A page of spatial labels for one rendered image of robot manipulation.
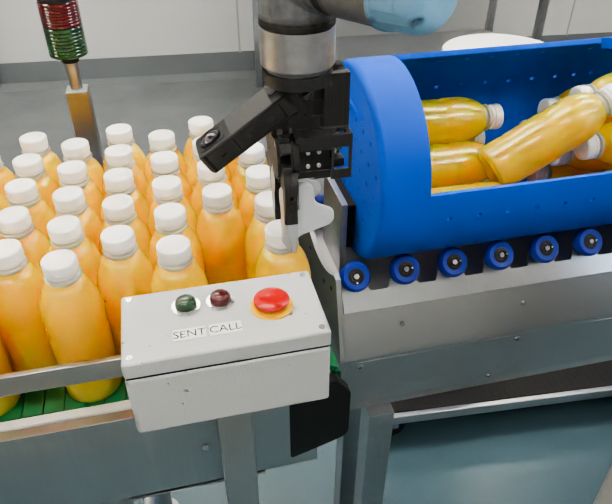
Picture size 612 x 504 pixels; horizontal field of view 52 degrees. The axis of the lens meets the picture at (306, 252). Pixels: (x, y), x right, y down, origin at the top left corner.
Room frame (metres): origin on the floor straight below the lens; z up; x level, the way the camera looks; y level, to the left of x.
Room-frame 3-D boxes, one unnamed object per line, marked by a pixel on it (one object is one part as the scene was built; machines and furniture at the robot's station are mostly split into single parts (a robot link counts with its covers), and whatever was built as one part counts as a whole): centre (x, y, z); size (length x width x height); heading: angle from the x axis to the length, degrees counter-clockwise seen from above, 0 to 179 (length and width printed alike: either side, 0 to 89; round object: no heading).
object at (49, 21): (1.06, 0.41, 1.23); 0.06 x 0.06 x 0.04
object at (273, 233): (0.61, 0.03, 1.09); 0.04 x 0.04 x 0.02
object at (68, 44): (1.06, 0.41, 1.18); 0.06 x 0.06 x 0.05
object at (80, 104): (1.06, 0.41, 0.55); 0.04 x 0.04 x 1.10; 13
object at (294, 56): (0.62, 0.01, 1.32); 0.08 x 0.08 x 0.05
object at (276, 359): (0.46, 0.08, 1.05); 0.20 x 0.10 x 0.10; 103
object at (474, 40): (1.43, -0.46, 1.03); 0.28 x 0.28 x 0.01
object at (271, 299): (0.48, 0.03, 1.11); 0.04 x 0.04 x 0.01
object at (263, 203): (0.68, 0.05, 1.09); 0.04 x 0.04 x 0.02
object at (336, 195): (0.79, -0.05, 0.99); 0.10 x 0.02 x 0.12; 13
